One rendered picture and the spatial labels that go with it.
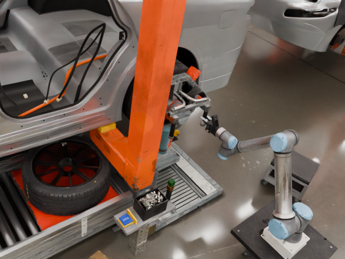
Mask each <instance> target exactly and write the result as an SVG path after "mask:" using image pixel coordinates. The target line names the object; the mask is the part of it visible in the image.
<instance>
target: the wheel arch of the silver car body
mask: <svg viewBox="0 0 345 259"><path fill-rule="evenodd" d="M176 59H177V60H179V61H180V62H182V63H183V64H184V65H186V66H187V67H188V68H190V67H191V65H192V66H193V67H195V68H196V69H198V70H199V71H200V66H199V62H198V59H197V57H196V55H195V54H194V53H193V52H192V51H191V50H190V49H188V48H186V47H183V46H178V50H177V56H176ZM131 81H132V80H131ZM196 82H197V85H199V82H200V75H199V76H198V77H197V79H196ZM129 85H130V83H129ZM129 85H128V87H129ZM128 87H127V88H128ZM126 91H127V90H126ZM125 94H126V92H125ZM124 97H125V95H124ZM123 100H124V98H123ZM122 105H123V102H122ZM121 120H122V107H121Z"/></svg>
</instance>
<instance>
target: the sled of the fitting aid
mask: <svg viewBox="0 0 345 259"><path fill-rule="evenodd" d="M179 160H180V155H179V154H178V153H177V152H175V155H173V156H170V157H168V158H166V159H164V160H161V161H159V162H157V163H156V169H157V170H158V171H159V170H161V169H163V168H165V167H168V166H170V165H172V164H174V163H176V162H179Z"/></svg>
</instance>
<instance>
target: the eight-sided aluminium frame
mask: <svg viewBox="0 0 345 259"><path fill-rule="evenodd" d="M185 81H186V82H187V83H188V84H189V85H190V86H191V87H192V88H193V87H194V86H198V85H197V84H196V83H195V81H194V80H193V79H191V76H189V75H188V74H187V73H185V72H184V73H181V74H178V75H174V76H172V81H171V85H174V84H176V83H177V84H178V83H180V82H185ZM198 87H199V86H198ZM191 97H192V98H194V99H198V95H195V96H191ZM193 103H195V102H192V101H190V100H189V102H188V105H190V104H193ZM194 110H195V108H194V109H191V110H190V114H192V113H193V112H194ZM182 124H183V123H179V122H177V123H176V127H175V130H177V129H178V128H179V127H181V125H182Z"/></svg>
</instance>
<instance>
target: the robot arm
mask: <svg viewBox="0 0 345 259"><path fill-rule="evenodd" d="M200 119H201V124H202V125H203V124H206V125H207V126H206V128H205V130H206V129H207V130H208V131H207V132H208V133H212V134H213V135H214V136H215V137H217V138H218V139H220V140H221V141H222V143H221V146H220V148H219V151H218V157H220V158H221V159H223V160H227V159H228V157H229V156H231V155H234V154H236V153H242V152H246V151H252V150H258V149H264V148H268V147H271V148H272V150H273V151H274V166H275V210H274V211H273V219H271V220H270V221H269V224H268V227H269V231H270V232H271V234H272V235H273V236H274V237H275V238H277V239H283V240H285V241H286V242H289V243H292V244H296V243H298V242H300V241H301V239H302V232H303V231H304V229H305V228H306V226H307V224H308V223H309V221H310V220H311V219H312V216H313V212H312V211H311V209H310V208H309V207H308V206H306V205H304V204H303V203H300V202H296V203H294V204H293V205H292V147H294V146H295V145H297V144H298V142H299V139H300V137H299V134H298V133H297V132H296V131H295V130H293V129H287V130H284V131H282V132H280V133H277V134H275V135H270V136H265V137H260V138H255V139H250V140H245V141H237V139H236V138H235V137H234V136H233V135H232V134H230V133H229V132H228V131H227V130H225V129H224V128H223V127H219V122H218V116H217V115H212V117H209V116H207V118H206V119H205V118H203V117H202V116H200Z"/></svg>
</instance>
